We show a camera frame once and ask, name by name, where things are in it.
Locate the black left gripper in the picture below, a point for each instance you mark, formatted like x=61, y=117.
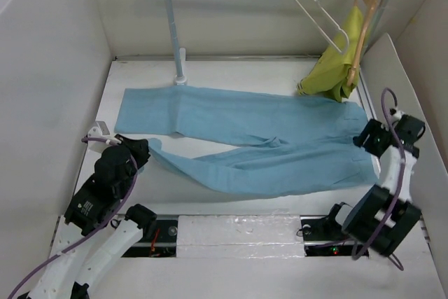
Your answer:
x=141, y=147

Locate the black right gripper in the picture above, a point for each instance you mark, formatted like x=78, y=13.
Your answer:
x=372, y=127

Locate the light blue trousers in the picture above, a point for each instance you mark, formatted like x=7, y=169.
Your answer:
x=251, y=143

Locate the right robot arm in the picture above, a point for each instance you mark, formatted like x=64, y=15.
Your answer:
x=384, y=216

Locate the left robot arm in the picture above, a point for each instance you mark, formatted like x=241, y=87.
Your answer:
x=74, y=271

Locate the white plastic hanger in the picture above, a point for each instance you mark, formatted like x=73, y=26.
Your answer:
x=327, y=26

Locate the wooden hanger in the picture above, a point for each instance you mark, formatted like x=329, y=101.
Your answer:
x=371, y=6

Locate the yellow-green garment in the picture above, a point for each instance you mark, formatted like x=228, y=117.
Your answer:
x=329, y=77

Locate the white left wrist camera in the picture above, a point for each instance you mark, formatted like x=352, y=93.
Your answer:
x=99, y=130

